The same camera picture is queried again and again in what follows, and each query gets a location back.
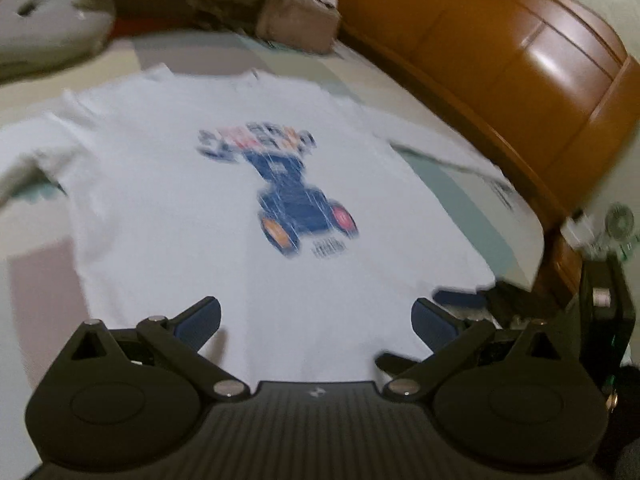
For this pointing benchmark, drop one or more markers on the beige handbag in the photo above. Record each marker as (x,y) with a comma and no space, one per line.
(300,22)

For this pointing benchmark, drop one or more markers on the small desk fan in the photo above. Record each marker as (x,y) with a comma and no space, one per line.
(621,222)

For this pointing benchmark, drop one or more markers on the grey cushion with hole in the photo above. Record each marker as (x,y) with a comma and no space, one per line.
(45,20)

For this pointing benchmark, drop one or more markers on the wooden headboard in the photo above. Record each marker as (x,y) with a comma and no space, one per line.
(475,60)

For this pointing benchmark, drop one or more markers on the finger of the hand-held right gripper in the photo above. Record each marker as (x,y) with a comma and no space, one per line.
(460,297)
(392,362)

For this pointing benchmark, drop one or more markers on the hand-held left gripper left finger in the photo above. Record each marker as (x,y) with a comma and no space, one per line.
(201,322)

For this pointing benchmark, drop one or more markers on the white car print T-shirt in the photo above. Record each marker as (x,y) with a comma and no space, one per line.
(175,210)

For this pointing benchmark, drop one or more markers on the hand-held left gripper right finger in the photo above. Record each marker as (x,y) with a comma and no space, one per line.
(434,325)

